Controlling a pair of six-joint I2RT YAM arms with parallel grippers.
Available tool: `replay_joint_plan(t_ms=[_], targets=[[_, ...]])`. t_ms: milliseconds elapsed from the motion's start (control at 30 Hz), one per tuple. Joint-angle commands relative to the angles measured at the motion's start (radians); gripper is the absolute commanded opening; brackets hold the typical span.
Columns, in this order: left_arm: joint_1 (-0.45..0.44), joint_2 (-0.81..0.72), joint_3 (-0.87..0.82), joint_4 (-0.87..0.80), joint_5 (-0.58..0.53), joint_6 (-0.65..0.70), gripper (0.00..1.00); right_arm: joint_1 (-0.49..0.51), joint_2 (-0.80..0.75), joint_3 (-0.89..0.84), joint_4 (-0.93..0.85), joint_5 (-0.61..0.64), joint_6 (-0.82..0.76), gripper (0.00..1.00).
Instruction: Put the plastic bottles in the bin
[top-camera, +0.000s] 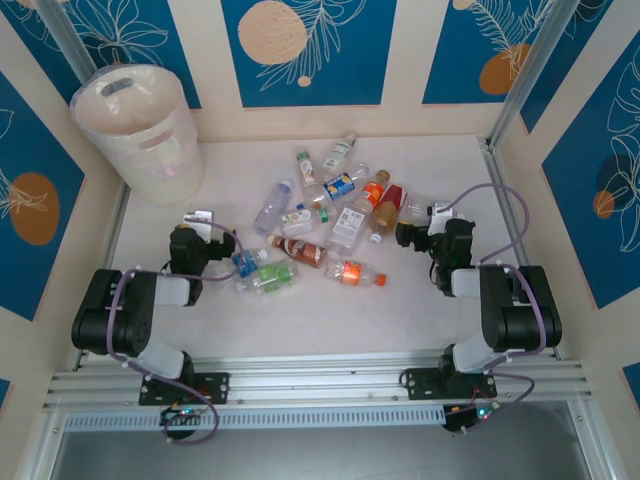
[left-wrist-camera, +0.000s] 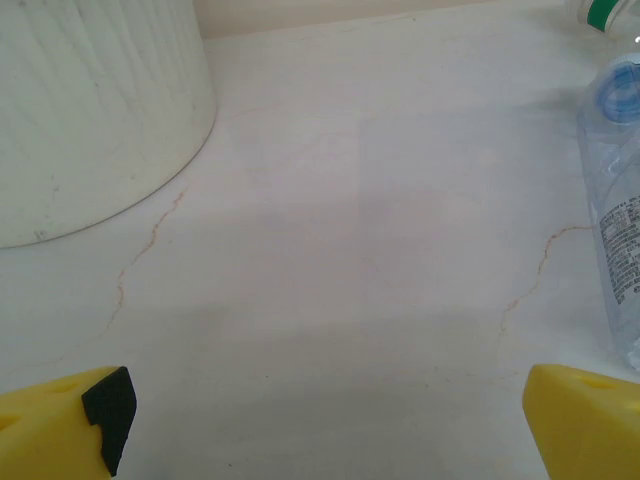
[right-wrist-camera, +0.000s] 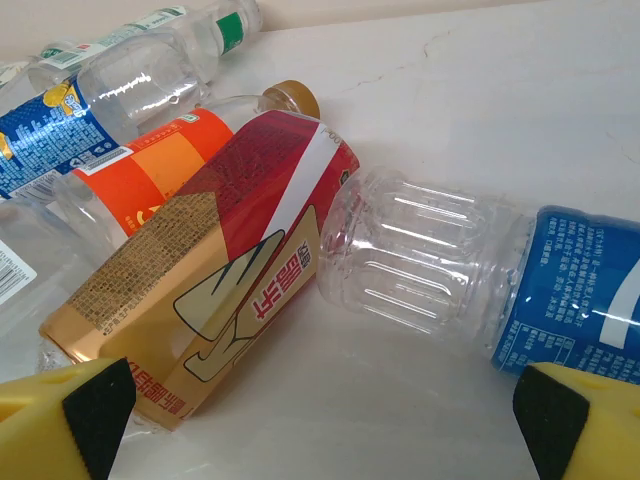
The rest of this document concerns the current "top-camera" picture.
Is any plain clear plastic bottle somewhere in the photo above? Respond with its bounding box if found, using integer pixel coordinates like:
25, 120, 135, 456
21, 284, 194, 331
399, 192, 434, 226

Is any red label plastic bottle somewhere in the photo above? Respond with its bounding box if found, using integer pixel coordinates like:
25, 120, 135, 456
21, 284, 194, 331
368, 183, 406, 245

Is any orange label plastic bottle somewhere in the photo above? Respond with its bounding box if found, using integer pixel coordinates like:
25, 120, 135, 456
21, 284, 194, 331
352, 169, 392, 215

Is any clear bottle purple Ganten print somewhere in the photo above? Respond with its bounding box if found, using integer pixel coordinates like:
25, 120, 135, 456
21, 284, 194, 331
251, 179, 294, 236

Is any large clear bottle white label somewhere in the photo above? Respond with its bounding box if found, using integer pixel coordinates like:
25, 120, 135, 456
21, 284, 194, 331
323, 202, 374, 256

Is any brown Nescafe bottle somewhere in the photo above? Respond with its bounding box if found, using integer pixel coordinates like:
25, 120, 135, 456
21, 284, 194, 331
267, 233, 329, 271

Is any clear bottle flower label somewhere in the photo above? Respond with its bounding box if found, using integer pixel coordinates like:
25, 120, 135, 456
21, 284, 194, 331
278, 205, 339, 237

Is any clear bottle blue Pepsi label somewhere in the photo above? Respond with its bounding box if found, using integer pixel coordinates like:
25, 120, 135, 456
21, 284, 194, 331
296, 162, 372, 211

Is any clear bottle green white label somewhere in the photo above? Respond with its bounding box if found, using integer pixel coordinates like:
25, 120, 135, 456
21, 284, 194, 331
321, 129, 359, 171

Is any clear bottle bird label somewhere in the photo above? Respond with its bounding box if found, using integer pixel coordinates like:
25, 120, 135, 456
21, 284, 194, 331
295, 151, 318, 189

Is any white ribbed plastic bin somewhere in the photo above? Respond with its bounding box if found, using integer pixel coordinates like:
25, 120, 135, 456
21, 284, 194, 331
69, 63, 205, 207

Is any small circuit board with LEDs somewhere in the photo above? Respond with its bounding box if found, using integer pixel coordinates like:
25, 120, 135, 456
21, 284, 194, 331
443, 403, 497, 434
159, 405, 207, 427

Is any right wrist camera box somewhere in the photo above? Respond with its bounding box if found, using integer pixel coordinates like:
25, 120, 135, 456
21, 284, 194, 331
428, 199, 454, 234

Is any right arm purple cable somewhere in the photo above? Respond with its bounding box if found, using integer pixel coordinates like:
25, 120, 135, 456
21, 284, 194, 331
446, 182, 546, 429

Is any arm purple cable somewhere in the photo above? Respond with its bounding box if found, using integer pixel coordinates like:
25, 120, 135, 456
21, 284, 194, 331
107, 222, 246, 446
446, 182, 546, 429

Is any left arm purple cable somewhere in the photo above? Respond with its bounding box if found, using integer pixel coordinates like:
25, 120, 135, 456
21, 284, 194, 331
107, 222, 246, 446

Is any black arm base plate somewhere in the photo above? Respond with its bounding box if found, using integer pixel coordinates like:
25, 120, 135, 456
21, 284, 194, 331
401, 367, 499, 401
138, 372, 232, 407

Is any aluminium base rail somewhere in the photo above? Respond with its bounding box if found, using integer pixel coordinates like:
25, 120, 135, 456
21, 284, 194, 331
43, 351, 586, 412

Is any grey slotted cable duct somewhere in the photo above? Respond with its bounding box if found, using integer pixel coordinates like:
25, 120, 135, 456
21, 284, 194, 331
63, 404, 447, 432

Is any aluminium corner post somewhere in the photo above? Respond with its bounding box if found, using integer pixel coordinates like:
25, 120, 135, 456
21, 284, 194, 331
487, 0, 576, 151
37, 0, 101, 86

